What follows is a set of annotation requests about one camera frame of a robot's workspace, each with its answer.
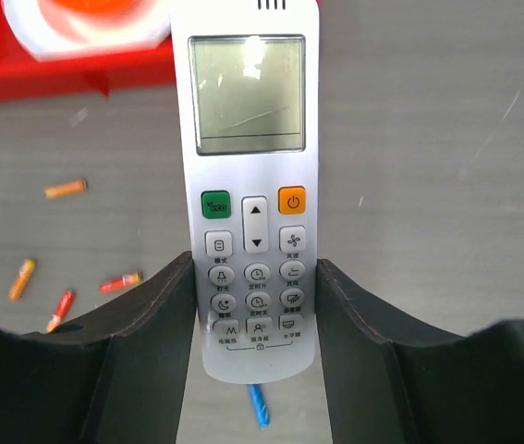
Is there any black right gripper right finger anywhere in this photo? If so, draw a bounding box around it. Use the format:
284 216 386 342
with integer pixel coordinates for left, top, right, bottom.
316 259 524 443

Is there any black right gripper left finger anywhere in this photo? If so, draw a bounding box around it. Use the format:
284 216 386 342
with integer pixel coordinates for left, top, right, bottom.
0 253 196 443

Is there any blue battery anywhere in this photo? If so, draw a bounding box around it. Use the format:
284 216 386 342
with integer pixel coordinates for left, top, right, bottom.
247 384 270 428

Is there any white air conditioner remote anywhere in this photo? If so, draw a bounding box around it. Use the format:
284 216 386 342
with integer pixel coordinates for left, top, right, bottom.
170 0 320 384

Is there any red orange battery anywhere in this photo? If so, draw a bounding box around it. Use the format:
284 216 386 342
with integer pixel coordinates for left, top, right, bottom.
46 289 76 333

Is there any orange battery left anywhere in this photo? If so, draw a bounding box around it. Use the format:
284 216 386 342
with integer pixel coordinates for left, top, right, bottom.
8 258 37 302

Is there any orange battery upper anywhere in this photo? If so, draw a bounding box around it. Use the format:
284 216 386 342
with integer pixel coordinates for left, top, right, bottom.
44 179 88 199

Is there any red plastic tray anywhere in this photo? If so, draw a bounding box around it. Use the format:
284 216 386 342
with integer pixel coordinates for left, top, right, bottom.
0 3 175 102

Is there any white plate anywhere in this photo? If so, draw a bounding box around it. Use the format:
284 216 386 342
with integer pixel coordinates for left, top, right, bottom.
1 1 171 60

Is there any orange bowl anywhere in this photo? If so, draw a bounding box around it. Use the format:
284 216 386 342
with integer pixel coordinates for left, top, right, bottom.
52 0 140 15

